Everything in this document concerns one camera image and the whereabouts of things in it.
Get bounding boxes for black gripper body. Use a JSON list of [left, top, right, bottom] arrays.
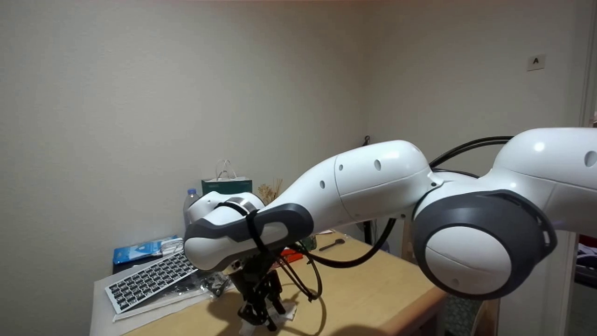
[[229, 254, 285, 305]]

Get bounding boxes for black patterned pouch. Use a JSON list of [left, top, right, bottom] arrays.
[[197, 273, 232, 299]]

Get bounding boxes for red printed box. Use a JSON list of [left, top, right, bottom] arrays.
[[277, 247, 307, 265]]

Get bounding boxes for wooden reed sticks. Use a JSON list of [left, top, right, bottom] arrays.
[[255, 180, 285, 206]]

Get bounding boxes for green cookie box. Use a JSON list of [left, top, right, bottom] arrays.
[[199, 176, 255, 198]]

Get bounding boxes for clear water bottle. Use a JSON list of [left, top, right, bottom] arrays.
[[182, 185, 204, 213]]

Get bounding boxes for black and white keyboard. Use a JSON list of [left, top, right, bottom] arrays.
[[102, 250, 201, 316]]

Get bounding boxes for blue wipes package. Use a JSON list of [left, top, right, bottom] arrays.
[[111, 239, 167, 273]]

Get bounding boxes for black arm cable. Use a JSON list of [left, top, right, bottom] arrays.
[[272, 135, 514, 305]]

